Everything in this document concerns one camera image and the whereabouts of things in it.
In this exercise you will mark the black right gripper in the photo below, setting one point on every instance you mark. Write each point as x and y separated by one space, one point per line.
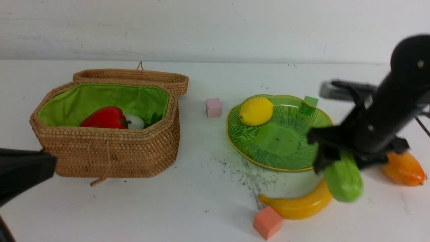
368 150

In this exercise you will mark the green plastic bitter gourd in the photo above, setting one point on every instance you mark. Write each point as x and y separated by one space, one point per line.
344 179

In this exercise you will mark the orange plastic mango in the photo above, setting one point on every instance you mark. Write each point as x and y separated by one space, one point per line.
404 169

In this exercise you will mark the yellow plastic banana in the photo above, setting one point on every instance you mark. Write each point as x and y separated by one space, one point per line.
300 208

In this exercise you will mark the yellow plastic lemon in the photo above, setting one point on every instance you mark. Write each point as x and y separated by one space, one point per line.
256 111

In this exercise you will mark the white plastic radish with leaves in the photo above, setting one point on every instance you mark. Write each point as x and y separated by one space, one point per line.
137 123

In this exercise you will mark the red plastic bell pepper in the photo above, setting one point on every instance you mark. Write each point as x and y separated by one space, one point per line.
111 117

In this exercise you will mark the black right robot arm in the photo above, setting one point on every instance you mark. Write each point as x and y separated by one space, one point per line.
403 94

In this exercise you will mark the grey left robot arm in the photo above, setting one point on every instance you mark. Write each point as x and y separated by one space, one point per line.
21 170

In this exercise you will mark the green foam cube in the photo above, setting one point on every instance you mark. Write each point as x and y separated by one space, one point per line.
308 105

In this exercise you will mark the green leaf-shaped glass plate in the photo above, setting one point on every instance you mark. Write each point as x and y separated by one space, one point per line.
281 143

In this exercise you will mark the orange foam cube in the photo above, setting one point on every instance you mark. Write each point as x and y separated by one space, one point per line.
267 223

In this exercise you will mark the pink foam cube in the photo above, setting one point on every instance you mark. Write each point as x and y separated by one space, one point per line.
213 107

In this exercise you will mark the woven rattan basket lid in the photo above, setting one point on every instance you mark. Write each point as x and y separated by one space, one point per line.
174 82

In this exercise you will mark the woven rattan basket green lining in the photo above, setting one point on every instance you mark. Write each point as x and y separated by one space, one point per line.
102 152

